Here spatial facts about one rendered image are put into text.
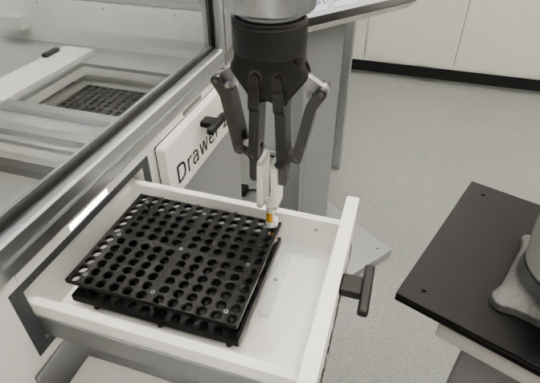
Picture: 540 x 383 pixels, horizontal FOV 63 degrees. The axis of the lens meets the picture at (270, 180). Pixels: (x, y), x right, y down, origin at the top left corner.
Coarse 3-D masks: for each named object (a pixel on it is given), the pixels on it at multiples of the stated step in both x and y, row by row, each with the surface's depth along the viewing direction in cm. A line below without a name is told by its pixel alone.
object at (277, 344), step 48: (144, 192) 70; (192, 192) 68; (96, 240) 64; (288, 240) 67; (48, 288) 56; (288, 288) 60; (96, 336) 50; (144, 336) 48; (192, 336) 54; (288, 336) 54
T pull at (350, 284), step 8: (368, 264) 54; (368, 272) 52; (344, 280) 52; (352, 280) 52; (360, 280) 52; (368, 280) 51; (344, 288) 51; (352, 288) 51; (360, 288) 51; (368, 288) 50; (352, 296) 51; (360, 296) 50; (368, 296) 50; (360, 304) 49; (368, 304) 49; (360, 312) 48
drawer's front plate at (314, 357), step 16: (352, 208) 59; (352, 224) 57; (336, 240) 55; (352, 240) 64; (336, 256) 52; (336, 272) 50; (336, 288) 48; (320, 304) 47; (336, 304) 51; (320, 320) 45; (320, 336) 44; (320, 352) 42; (304, 368) 41; (320, 368) 42
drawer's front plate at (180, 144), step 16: (208, 96) 87; (192, 112) 82; (208, 112) 86; (176, 128) 77; (192, 128) 80; (224, 128) 96; (160, 144) 73; (176, 144) 75; (192, 144) 81; (208, 144) 89; (160, 160) 73; (176, 160) 76; (192, 160) 82; (160, 176) 75; (176, 176) 77; (192, 176) 84
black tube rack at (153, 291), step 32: (128, 224) 61; (160, 224) 62; (192, 224) 61; (224, 224) 61; (256, 224) 61; (96, 256) 56; (128, 256) 56; (160, 256) 56; (192, 256) 56; (224, 256) 56; (96, 288) 52; (128, 288) 52; (160, 288) 52; (192, 288) 52; (224, 288) 52; (256, 288) 56; (160, 320) 52; (192, 320) 52
